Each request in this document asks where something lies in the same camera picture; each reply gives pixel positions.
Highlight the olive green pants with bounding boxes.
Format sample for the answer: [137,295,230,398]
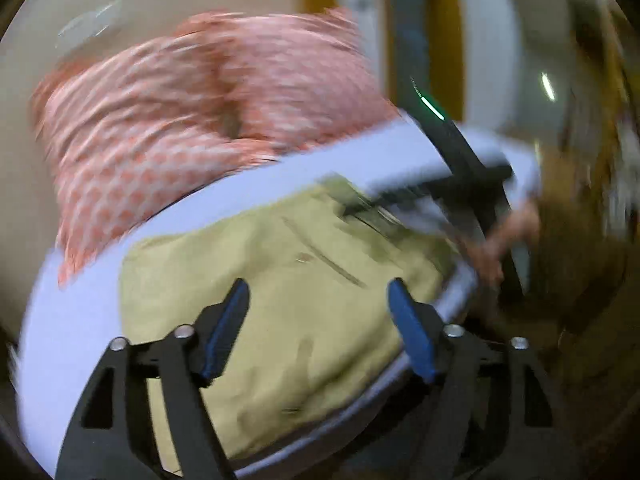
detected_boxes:
[119,176,456,460]

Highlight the person's right hand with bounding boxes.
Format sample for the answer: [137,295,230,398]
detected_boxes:
[464,200,541,286]

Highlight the white bed mattress sheet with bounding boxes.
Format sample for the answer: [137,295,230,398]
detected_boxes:
[17,118,540,479]

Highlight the right polka dot pillow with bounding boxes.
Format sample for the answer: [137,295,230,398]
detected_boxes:
[177,8,399,152]

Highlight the polka dot pillow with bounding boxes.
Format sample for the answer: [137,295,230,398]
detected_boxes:
[32,46,276,285]
[177,8,399,152]

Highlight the wooden framed glass door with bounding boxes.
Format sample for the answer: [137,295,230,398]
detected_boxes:
[299,0,465,120]

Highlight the left polka dot pillow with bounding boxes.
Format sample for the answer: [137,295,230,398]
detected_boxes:
[32,46,276,285]

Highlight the white wall switch plate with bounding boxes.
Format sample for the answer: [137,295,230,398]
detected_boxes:
[55,0,122,54]

